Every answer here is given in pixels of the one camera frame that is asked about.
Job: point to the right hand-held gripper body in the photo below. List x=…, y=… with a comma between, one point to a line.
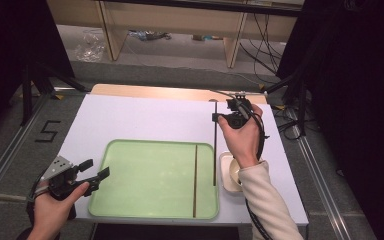
x=240, y=120

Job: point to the white square dish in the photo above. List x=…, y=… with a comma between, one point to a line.
x=225, y=173

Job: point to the person's left hand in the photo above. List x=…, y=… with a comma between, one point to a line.
x=51, y=215

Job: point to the black tripod stand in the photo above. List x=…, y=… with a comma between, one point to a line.
x=26, y=93
x=301, y=100

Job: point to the light wooden desk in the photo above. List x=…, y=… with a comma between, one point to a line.
x=166, y=16

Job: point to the blue bundle on floor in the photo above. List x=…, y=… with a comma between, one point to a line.
x=146, y=35

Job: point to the white table sheet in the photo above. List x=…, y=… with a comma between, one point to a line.
x=130, y=116

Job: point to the brown wooden chopstick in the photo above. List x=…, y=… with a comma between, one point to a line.
x=195, y=183
x=215, y=150

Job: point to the black curtain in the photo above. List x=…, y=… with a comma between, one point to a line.
x=356, y=100
x=6, y=40

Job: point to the metal floor rail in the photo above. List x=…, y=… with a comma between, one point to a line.
x=10, y=150
x=323, y=186

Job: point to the clear plastic bag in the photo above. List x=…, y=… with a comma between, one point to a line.
x=88, y=46

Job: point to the person's right hand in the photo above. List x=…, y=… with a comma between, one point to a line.
x=245, y=143

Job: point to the green tray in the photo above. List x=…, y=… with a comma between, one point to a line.
x=146, y=180

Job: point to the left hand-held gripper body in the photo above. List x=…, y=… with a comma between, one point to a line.
x=58, y=168

